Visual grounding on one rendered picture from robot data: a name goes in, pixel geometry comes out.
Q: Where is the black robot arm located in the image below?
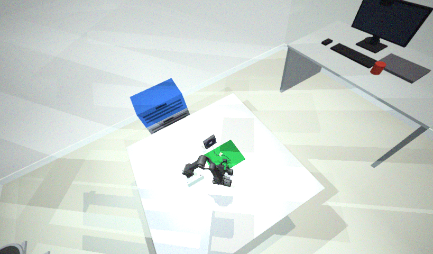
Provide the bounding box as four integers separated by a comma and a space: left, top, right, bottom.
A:
182, 155, 232, 187

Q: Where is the green circuit board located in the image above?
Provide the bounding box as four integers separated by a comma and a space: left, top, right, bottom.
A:
205, 140, 245, 170

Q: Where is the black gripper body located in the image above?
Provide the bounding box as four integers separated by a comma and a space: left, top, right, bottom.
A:
223, 168, 233, 176

